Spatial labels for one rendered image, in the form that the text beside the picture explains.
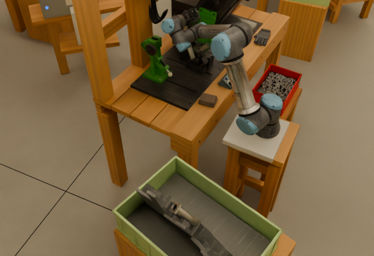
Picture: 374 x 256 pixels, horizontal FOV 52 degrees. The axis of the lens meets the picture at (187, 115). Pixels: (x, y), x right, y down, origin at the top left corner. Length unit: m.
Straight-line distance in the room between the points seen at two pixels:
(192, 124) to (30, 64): 2.53
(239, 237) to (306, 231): 1.15
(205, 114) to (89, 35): 0.76
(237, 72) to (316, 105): 2.02
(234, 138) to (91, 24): 0.95
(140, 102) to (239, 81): 0.71
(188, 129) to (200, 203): 0.44
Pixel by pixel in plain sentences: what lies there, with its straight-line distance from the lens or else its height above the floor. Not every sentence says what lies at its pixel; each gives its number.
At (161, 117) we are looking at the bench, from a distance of 2.20.
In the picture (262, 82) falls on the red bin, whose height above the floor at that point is 0.88.
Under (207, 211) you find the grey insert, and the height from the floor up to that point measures 0.85.
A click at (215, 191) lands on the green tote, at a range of 1.85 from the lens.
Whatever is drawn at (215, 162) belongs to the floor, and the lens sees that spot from 3.12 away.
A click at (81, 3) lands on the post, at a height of 1.52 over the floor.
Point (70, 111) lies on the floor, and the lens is 3.64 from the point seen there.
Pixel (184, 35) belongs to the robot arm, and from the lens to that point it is 2.12.
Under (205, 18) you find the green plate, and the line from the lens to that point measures 2.40.
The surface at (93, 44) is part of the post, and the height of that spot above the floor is 1.30.
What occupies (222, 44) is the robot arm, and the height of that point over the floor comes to 1.46.
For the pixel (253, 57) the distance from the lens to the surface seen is 2.65.
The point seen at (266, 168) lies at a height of 0.73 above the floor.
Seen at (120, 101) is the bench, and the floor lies 0.88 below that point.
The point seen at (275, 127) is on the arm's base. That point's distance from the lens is 2.10.
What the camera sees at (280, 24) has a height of 0.90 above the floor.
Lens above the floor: 2.45
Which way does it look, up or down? 45 degrees down
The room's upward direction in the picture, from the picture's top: 1 degrees clockwise
